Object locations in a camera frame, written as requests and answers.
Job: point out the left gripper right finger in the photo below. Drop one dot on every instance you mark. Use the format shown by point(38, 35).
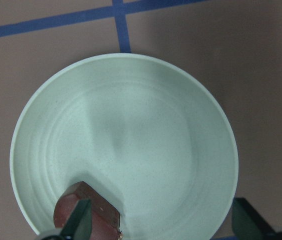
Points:
point(247, 223)

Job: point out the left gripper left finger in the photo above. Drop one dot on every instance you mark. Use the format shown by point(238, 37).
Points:
point(79, 224)

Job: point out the brown steamed bun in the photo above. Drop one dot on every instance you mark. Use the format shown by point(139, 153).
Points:
point(105, 217)

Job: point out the light green plate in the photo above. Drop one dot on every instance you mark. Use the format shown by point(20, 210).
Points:
point(146, 135)

